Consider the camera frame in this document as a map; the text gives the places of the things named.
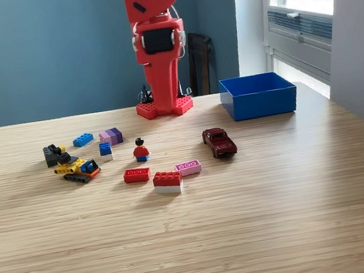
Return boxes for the blue white brick stack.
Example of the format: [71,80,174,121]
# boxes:
[98,141,115,163]

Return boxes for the yellow toy digger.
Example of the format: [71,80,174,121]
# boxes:
[47,137,103,189]

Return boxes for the large red white brick stack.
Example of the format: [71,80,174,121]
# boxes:
[151,169,186,197]

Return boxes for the pink flat brick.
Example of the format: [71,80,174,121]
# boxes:
[173,158,203,179]

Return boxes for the black table clamp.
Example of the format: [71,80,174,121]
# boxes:
[176,80,194,98]
[136,83,154,104]

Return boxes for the black folded chair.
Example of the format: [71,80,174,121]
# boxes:
[183,29,221,98]

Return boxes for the blue plastic bin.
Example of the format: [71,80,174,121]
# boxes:
[217,69,301,124]

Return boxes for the dark grey brick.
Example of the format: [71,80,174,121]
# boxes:
[42,144,59,169]

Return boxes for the toy figure red shirt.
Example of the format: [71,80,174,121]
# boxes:
[130,136,153,164]

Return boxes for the grey window vent grille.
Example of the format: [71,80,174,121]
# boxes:
[266,0,336,50]

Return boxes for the pink purple brick stack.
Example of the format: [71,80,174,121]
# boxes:
[97,126,125,149]

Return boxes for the dark red toy car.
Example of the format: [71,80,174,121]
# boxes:
[201,124,239,161]

